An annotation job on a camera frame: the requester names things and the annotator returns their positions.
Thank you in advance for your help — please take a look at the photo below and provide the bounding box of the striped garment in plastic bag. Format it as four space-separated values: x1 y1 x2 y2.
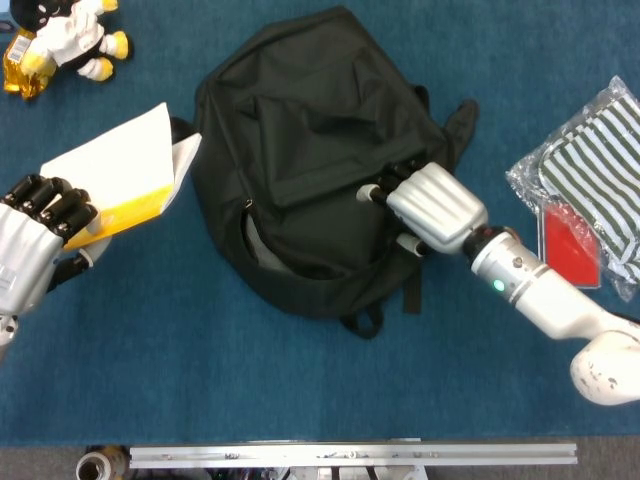
505 74 640 304

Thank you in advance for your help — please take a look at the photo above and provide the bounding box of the tape roll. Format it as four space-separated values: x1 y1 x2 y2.
74 446 130 480

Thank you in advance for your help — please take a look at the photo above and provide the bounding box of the red card in clear case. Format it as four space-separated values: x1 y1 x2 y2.
537 203 603 290

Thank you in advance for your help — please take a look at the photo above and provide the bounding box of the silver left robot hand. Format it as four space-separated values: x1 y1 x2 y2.
0 173 114 321

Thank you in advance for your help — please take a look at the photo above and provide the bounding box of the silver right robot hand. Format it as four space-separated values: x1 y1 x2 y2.
355 159 489 259

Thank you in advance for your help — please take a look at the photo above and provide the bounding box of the white and yellow book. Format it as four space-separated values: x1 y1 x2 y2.
38 102 204 252

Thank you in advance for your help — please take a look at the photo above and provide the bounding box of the aluminium profile rail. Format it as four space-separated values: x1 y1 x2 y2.
128 440 579 470

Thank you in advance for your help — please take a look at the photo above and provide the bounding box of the black backpack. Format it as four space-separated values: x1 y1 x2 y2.
169 5 480 341

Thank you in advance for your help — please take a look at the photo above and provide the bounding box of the black and white plush toy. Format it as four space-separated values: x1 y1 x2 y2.
9 0 135 82

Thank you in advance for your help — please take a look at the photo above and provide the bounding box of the blue felt table cover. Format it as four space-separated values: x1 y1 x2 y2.
0 0 640 447

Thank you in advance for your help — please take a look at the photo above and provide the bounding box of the gold foil snack packet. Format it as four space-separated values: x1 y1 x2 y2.
2 27 56 101

